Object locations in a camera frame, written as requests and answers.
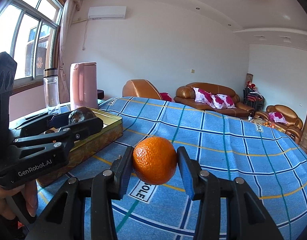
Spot brown leather sofa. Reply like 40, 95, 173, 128
175, 82, 255, 117

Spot white air conditioner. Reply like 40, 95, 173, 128
88, 6, 126, 20

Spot pink curtain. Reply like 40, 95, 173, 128
55, 0, 83, 105

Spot pink electric kettle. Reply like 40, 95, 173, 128
70, 62, 99, 110

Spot blue checked tablecloth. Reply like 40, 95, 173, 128
36, 96, 307, 240

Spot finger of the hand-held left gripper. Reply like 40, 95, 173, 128
12, 116, 104, 153
9, 113, 71, 140

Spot window with white frame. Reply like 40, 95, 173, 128
0, 0, 65, 88

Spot stack of dark chairs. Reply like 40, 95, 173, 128
243, 87, 265, 110

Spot clear glass bottle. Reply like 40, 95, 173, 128
43, 67, 61, 114

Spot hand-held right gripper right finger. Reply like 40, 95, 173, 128
177, 146, 285, 240

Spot gold rectangular tin box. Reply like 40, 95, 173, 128
18, 107, 124, 187

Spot red cushion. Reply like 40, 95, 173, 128
160, 92, 175, 102

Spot person's left hand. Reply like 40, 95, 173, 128
0, 179, 39, 221

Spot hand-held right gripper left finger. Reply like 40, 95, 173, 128
25, 145, 134, 240

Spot brown leather armchair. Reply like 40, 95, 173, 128
255, 105, 303, 144
122, 79, 161, 100

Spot mandarin orange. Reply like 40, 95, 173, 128
132, 137, 177, 186

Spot pink floral pillow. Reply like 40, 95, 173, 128
268, 112, 287, 124
211, 94, 236, 109
193, 87, 215, 104

